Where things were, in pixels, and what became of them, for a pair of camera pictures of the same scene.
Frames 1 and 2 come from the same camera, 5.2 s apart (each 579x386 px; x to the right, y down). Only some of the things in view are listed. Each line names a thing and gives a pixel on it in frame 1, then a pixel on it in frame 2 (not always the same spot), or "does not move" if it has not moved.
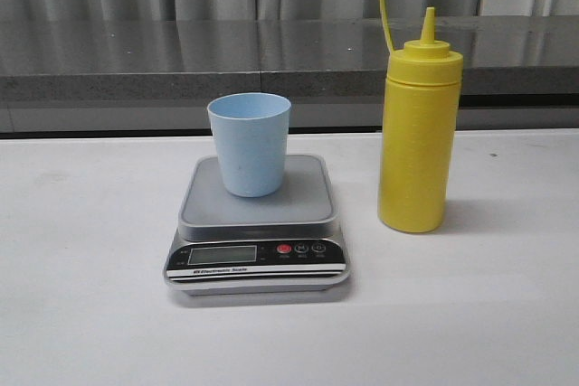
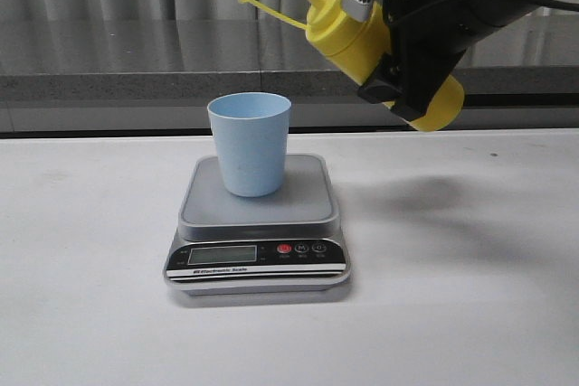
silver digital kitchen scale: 286,243 does not move
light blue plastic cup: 251,129 does not move
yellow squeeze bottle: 420,118 to 354,48
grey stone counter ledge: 130,76 does not move
